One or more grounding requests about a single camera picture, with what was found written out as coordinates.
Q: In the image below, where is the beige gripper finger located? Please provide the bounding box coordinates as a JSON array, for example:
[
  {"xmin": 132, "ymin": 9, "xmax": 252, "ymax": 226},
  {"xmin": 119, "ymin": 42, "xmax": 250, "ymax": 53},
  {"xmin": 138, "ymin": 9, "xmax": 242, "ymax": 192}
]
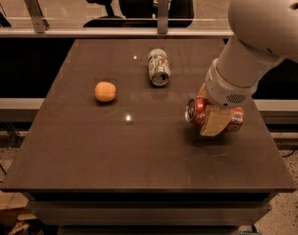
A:
[
  {"xmin": 200, "ymin": 105, "xmax": 231, "ymax": 137},
  {"xmin": 197, "ymin": 83, "xmax": 208, "ymax": 99}
]

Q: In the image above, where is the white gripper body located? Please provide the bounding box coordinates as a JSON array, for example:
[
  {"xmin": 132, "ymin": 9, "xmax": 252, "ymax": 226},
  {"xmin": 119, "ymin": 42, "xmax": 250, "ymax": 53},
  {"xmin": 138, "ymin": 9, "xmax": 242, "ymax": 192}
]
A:
[{"xmin": 205, "ymin": 59, "xmax": 258, "ymax": 108}]

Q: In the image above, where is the red coke can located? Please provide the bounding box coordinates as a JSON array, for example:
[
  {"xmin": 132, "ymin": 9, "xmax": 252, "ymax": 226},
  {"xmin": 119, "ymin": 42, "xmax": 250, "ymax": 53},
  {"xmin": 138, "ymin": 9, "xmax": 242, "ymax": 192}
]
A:
[{"xmin": 185, "ymin": 98, "xmax": 244, "ymax": 133}]

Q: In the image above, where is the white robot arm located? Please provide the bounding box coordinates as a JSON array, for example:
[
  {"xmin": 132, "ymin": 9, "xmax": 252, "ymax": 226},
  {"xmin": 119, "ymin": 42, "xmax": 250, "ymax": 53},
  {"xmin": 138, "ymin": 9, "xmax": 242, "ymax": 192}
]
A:
[{"xmin": 198, "ymin": 0, "xmax": 298, "ymax": 136}]

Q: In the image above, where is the white green soda can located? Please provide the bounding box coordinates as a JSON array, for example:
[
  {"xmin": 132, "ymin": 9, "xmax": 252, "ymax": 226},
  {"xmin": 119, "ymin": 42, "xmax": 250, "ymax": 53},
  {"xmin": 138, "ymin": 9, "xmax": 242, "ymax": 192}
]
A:
[{"xmin": 148, "ymin": 49, "xmax": 171, "ymax": 86}]

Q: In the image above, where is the orange fruit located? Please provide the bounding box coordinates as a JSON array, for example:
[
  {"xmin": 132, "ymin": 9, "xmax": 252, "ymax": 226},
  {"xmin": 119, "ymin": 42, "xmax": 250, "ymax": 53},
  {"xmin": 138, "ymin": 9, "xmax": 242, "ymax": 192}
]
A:
[{"xmin": 94, "ymin": 81, "xmax": 117, "ymax": 102}]

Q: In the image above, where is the black office chair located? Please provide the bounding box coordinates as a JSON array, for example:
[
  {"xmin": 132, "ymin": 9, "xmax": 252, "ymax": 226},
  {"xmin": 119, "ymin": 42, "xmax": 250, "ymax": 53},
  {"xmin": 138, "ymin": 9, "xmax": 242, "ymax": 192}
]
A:
[{"xmin": 83, "ymin": 0, "xmax": 194, "ymax": 27}]

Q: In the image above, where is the brown table cabinet base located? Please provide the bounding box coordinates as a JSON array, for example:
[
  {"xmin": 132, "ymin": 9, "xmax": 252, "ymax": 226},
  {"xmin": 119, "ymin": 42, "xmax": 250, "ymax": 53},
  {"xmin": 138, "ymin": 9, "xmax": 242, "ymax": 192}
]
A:
[{"xmin": 27, "ymin": 200, "xmax": 272, "ymax": 235}]

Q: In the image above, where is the cardboard box on floor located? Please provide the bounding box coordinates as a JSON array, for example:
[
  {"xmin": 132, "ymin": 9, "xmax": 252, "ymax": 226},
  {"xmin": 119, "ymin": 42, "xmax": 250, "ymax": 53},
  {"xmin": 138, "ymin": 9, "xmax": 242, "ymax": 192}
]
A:
[{"xmin": 0, "ymin": 190, "xmax": 35, "ymax": 227}]

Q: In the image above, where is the middle metal railing bracket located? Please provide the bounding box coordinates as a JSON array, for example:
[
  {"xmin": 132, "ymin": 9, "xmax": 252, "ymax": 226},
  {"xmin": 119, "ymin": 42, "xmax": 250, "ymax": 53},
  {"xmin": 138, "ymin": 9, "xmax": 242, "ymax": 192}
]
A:
[{"xmin": 157, "ymin": 0, "xmax": 169, "ymax": 34}]

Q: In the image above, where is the metal railing bracket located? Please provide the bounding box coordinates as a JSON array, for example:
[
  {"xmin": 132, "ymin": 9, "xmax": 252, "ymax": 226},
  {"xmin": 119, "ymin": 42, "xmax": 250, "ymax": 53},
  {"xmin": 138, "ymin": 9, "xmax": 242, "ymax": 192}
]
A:
[
  {"xmin": 157, "ymin": 0, "xmax": 169, "ymax": 34},
  {"xmin": 24, "ymin": 0, "xmax": 49, "ymax": 33}
]

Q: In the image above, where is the left metal railing bracket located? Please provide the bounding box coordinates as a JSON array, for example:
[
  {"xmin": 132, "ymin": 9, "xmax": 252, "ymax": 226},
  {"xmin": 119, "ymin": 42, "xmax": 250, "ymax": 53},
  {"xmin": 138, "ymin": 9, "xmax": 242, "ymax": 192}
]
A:
[{"xmin": 24, "ymin": 0, "xmax": 49, "ymax": 33}]

